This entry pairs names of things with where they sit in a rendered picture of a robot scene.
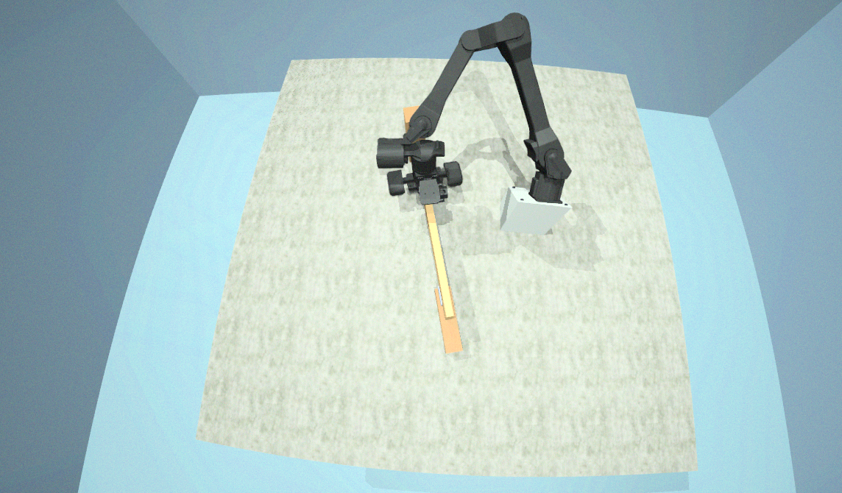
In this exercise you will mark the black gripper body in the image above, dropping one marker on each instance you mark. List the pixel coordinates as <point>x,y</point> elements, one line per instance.
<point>396,181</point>

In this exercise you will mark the long wooden rail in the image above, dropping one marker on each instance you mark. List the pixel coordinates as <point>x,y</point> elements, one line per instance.
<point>439,263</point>

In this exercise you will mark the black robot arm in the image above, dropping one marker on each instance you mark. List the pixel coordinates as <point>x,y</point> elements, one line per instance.
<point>512,36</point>

